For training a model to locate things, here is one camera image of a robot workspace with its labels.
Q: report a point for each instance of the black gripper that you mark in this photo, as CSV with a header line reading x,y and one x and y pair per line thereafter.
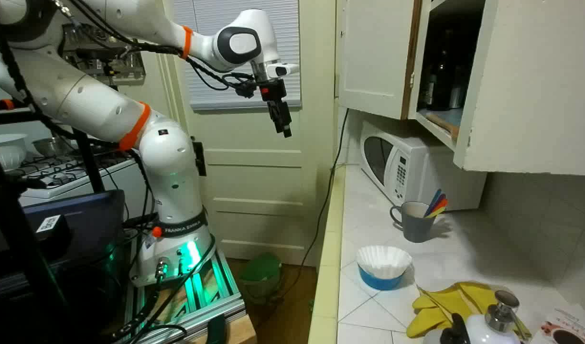
x,y
275,96

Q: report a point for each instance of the closed cream cabinet door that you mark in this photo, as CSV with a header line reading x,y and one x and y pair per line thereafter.
x,y
376,57

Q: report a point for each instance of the metal shelf rack with jars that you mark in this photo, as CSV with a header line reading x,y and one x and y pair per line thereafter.
x,y
108,59

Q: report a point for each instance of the cream panelled door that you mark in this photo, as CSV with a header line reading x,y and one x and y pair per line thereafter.
x,y
261,184

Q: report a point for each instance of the white kettle with knob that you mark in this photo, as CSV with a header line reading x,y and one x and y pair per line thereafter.
x,y
495,327

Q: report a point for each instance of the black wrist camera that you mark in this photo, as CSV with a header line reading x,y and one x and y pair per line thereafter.
x,y
246,86

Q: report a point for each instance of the white microwave oven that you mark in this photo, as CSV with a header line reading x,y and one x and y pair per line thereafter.
x,y
401,168

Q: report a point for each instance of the green bucket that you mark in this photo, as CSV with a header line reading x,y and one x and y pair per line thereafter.
x,y
263,273

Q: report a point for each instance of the multicoloured utensil bundle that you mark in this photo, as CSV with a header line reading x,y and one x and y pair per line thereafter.
x,y
439,203

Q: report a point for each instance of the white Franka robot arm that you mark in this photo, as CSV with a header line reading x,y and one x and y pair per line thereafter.
x,y
170,159

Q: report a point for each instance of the white coffee filter stack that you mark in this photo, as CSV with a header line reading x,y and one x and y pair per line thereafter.
x,y
386,260

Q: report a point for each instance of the dark blue case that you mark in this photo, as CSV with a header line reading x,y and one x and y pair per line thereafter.
x,y
84,220

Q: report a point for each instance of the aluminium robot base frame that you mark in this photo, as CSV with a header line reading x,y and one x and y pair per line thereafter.
x,y
204,292

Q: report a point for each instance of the white bowl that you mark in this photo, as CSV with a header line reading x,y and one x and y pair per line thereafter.
x,y
7,149

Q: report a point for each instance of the white stove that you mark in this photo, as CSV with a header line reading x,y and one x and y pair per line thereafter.
x,y
64,172

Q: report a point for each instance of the black tripod stand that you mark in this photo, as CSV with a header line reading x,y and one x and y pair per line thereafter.
x,y
19,241

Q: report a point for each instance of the white window blind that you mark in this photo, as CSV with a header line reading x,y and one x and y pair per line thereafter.
x,y
290,38

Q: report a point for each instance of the blue bowl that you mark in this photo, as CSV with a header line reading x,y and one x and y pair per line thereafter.
x,y
382,281

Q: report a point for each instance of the black bar with orange clamps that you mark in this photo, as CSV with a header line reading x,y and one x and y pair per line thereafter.
x,y
13,115

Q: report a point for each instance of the red and white paper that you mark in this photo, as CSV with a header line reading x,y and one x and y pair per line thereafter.
x,y
571,327

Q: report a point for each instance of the grey mug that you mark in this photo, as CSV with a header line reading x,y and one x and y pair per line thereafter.
x,y
416,222

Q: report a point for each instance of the open cream cabinet door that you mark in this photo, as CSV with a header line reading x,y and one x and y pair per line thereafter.
x,y
542,82

